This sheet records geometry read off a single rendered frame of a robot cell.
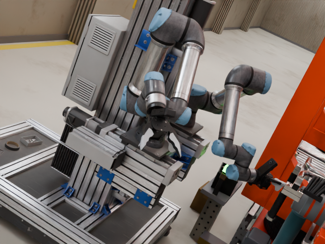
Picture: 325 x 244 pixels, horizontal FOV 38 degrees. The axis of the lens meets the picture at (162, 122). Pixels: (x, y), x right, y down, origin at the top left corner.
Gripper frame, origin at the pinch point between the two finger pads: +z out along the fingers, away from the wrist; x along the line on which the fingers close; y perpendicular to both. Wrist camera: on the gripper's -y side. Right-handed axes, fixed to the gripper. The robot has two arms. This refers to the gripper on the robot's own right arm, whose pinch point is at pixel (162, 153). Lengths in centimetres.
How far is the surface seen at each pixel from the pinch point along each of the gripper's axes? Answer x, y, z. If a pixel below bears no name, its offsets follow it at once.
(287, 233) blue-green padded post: -102, 59, -2
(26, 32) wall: 5, 310, -326
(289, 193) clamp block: -78, 25, -7
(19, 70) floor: 15, 266, -233
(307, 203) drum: -94, 31, -6
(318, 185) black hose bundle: -85, 14, -7
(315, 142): -254, 157, -142
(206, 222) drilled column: -101, 133, -34
